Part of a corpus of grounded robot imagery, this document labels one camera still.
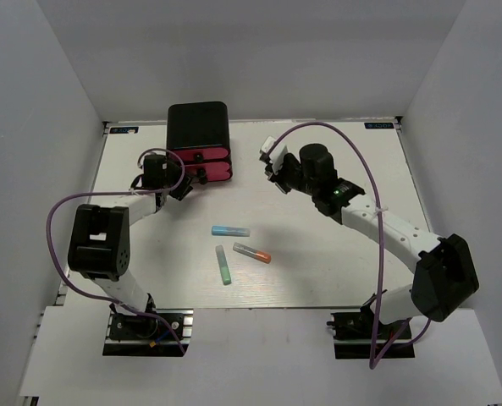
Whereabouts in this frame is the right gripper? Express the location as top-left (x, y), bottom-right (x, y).
top-left (267, 155), bottom-right (319, 196)

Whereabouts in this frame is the pink drawer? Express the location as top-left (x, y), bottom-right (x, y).
top-left (172, 146), bottom-right (230, 164)
top-left (185, 161), bottom-right (232, 182)

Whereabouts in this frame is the pink top drawer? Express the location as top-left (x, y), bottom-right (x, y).
top-left (172, 146), bottom-right (230, 164)

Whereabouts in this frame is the blue highlighter pen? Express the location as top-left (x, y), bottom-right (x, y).
top-left (211, 225), bottom-right (251, 237)

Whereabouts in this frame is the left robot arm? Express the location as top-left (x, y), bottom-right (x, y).
top-left (68, 149), bottom-right (192, 337)

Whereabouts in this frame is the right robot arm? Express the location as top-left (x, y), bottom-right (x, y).
top-left (260, 138), bottom-right (479, 337)

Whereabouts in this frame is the black drawer cabinet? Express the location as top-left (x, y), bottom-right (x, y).
top-left (166, 100), bottom-right (234, 183)

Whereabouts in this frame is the orange capped clear highlighter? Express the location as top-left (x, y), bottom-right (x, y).
top-left (233, 242), bottom-right (272, 264)

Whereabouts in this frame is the left blue table label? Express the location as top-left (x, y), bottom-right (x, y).
top-left (109, 126), bottom-right (139, 134)

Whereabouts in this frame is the blue table label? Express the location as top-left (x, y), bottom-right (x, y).
top-left (109, 126), bottom-right (139, 134)
top-left (364, 122), bottom-right (395, 129)

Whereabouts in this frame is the green highlighter pen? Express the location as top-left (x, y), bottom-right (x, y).
top-left (215, 245), bottom-right (231, 286)

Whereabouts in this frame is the right blue table label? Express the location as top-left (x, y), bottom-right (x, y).
top-left (364, 122), bottom-right (395, 129)

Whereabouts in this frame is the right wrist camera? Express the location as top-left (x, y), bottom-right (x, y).
top-left (260, 136), bottom-right (288, 173)

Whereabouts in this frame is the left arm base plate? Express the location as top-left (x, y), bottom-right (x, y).
top-left (102, 309), bottom-right (194, 358)

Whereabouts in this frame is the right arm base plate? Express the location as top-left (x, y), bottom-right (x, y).
top-left (326, 311), bottom-right (415, 360)

